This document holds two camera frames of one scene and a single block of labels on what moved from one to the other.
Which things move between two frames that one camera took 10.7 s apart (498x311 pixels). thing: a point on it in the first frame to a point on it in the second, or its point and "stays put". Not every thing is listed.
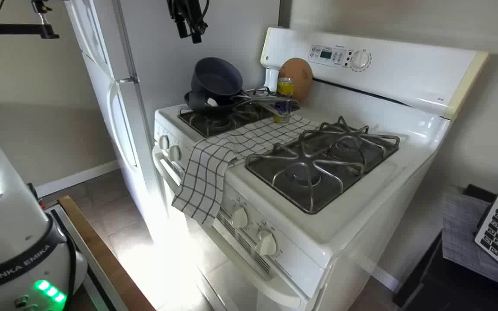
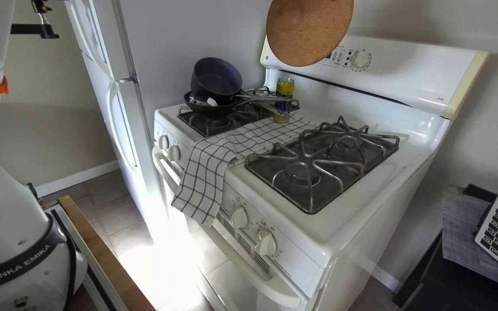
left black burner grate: [207, 123] stays put
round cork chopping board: [304, 77] to [307, 32]
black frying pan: [222, 104] stays put
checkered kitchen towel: [205, 163] stays put
